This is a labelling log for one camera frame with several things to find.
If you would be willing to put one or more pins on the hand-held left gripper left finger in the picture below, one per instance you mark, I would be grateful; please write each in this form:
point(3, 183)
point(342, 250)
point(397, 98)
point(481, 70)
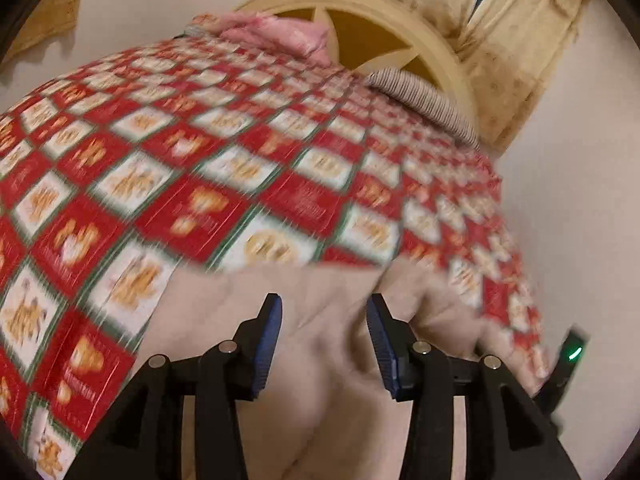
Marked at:
point(267, 345)

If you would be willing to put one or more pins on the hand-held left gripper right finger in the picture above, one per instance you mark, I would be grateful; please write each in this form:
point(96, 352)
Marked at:
point(382, 350)

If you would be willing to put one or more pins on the beige quilted puffer jacket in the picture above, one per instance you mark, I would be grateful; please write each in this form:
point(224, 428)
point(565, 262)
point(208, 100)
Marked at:
point(325, 410)

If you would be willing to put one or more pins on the red checkered bear bedspread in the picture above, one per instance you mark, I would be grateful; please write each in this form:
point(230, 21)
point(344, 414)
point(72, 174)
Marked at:
point(200, 160)

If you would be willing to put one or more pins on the striped pillow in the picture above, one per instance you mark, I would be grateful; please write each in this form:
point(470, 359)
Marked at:
point(425, 95)

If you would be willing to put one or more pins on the cream arched wooden headboard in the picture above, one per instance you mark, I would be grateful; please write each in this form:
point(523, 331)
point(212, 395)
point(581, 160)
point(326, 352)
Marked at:
point(370, 40)

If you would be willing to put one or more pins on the pink crumpled garment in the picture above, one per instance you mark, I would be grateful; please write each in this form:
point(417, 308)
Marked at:
point(285, 35)

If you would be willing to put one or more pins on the long cream floral curtain panel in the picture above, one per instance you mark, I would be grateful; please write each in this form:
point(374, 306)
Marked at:
point(530, 50)

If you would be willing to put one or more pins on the printed orange cushion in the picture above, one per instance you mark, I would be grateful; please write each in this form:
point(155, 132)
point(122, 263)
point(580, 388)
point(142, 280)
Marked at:
point(205, 21)

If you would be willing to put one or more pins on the cream side wall curtain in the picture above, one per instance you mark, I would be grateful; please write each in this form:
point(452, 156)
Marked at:
point(55, 15)

